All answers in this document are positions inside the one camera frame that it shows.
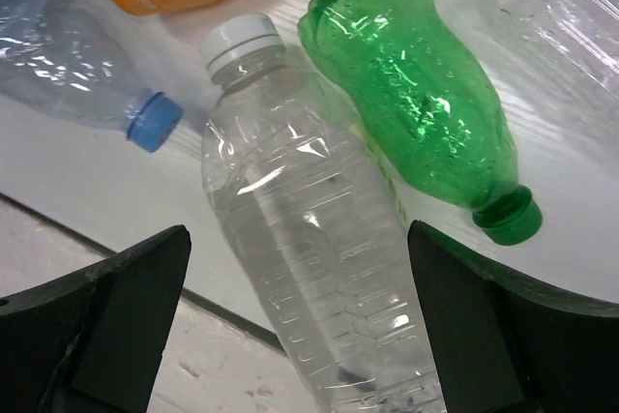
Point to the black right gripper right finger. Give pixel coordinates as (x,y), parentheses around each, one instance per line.
(503,341)

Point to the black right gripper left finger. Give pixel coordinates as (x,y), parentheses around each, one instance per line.
(92,340)

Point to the large clear white capped bottle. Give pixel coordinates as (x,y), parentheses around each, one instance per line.
(309,216)

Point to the clear bottle blue cap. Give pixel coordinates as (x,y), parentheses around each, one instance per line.
(63,59)

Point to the green plastic bottle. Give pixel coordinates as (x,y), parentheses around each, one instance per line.
(427,102)

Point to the clear crushed bottle centre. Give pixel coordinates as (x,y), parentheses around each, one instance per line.
(572,44)

